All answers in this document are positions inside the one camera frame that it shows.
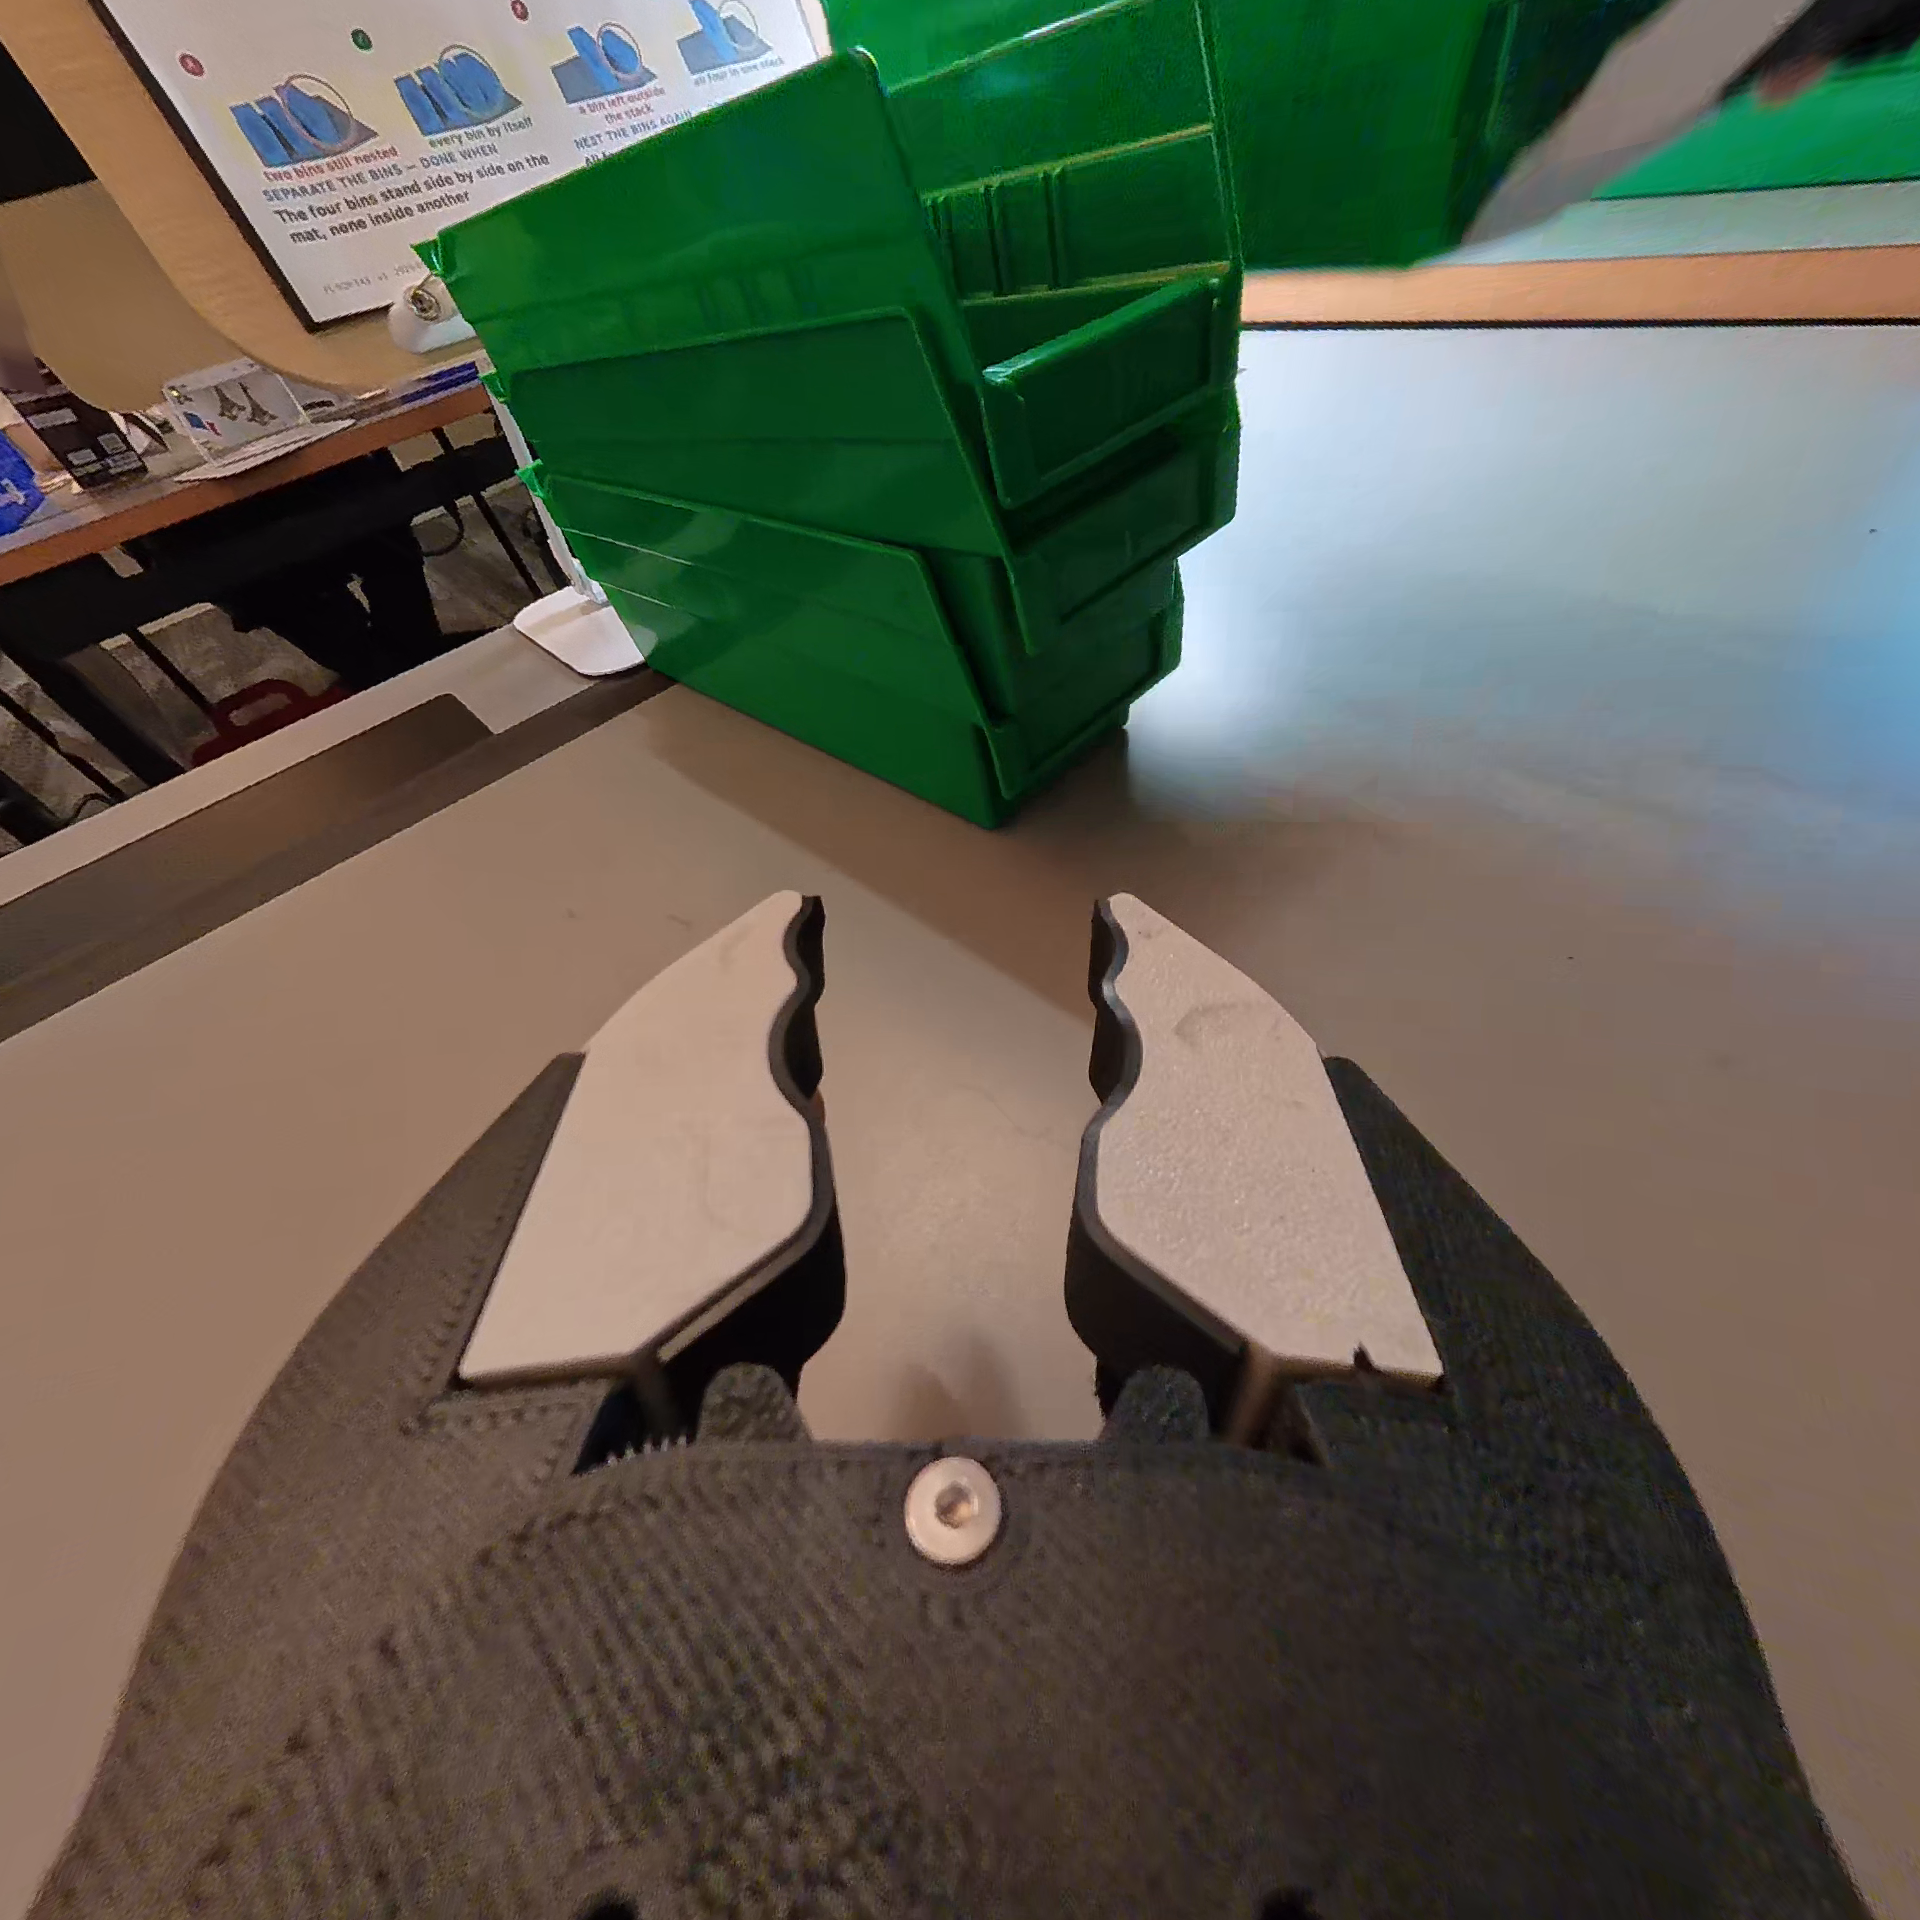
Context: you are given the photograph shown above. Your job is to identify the white clip bar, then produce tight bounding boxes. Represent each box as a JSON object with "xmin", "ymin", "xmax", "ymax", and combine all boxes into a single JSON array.
[{"xmin": 386, "ymin": 270, "xmax": 482, "ymax": 355}]

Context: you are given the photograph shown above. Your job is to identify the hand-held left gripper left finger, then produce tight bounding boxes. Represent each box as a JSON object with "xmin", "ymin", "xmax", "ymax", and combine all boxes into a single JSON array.
[{"xmin": 458, "ymin": 891, "xmax": 846, "ymax": 1440}]

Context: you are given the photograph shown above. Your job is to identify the white sign stand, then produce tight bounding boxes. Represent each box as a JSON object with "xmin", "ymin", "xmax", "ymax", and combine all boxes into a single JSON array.
[{"xmin": 486, "ymin": 360, "xmax": 647, "ymax": 678}]

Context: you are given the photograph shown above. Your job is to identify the small picture card stand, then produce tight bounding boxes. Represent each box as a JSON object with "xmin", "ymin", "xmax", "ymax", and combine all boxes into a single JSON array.
[{"xmin": 163, "ymin": 360, "xmax": 309, "ymax": 452}]

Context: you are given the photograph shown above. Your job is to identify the beige rounded board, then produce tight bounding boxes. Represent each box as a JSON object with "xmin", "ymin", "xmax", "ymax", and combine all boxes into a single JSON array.
[{"xmin": 0, "ymin": 224, "xmax": 226, "ymax": 415}]

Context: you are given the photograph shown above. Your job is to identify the red handled case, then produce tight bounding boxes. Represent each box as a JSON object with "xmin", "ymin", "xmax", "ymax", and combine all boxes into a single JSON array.
[{"xmin": 187, "ymin": 680, "xmax": 354, "ymax": 769}]

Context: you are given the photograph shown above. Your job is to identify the wooden side table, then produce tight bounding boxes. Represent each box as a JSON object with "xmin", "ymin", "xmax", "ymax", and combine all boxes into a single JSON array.
[{"xmin": 0, "ymin": 375, "xmax": 505, "ymax": 595}]

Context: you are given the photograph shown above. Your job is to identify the wooden sign board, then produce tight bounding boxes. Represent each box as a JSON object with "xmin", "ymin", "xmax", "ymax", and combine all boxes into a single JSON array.
[{"xmin": 0, "ymin": 0, "xmax": 841, "ymax": 396}]

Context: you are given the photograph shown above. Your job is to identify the stack of green bins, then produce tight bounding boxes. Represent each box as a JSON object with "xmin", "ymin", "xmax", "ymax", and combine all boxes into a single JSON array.
[{"xmin": 1590, "ymin": 0, "xmax": 1920, "ymax": 203}]

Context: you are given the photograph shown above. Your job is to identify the green plastic bin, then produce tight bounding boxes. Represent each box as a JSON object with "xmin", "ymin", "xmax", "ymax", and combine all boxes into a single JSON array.
[
  {"xmin": 411, "ymin": 0, "xmax": 1247, "ymax": 514},
  {"xmin": 822, "ymin": 0, "xmax": 1521, "ymax": 275},
  {"xmin": 515, "ymin": 464, "xmax": 1187, "ymax": 835},
  {"xmin": 482, "ymin": 307, "xmax": 1244, "ymax": 657}
]

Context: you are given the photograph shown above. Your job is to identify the paper sheets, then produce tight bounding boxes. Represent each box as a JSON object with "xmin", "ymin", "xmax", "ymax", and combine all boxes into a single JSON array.
[{"xmin": 181, "ymin": 422, "xmax": 361, "ymax": 482}]

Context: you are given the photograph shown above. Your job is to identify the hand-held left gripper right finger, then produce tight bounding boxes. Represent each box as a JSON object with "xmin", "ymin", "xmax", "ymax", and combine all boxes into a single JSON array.
[{"xmin": 1067, "ymin": 895, "xmax": 1447, "ymax": 1444}]

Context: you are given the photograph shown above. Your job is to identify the printed instruction sheet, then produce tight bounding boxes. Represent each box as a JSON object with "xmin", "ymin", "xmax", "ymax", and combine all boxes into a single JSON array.
[{"xmin": 90, "ymin": 0, "xmax": 834, "ymax": 336}]

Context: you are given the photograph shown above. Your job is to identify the small black box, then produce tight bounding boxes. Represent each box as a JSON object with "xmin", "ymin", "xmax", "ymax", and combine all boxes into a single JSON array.
[{"xmin": 0, "ymin": 383, "xmax": 154, "ymax": 489}]

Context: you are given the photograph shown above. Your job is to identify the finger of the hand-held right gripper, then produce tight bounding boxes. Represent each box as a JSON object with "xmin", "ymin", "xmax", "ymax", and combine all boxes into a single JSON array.
[{"xmin": 1463, "ymin": 0, "xmax": 1749, "ymax": 249}]

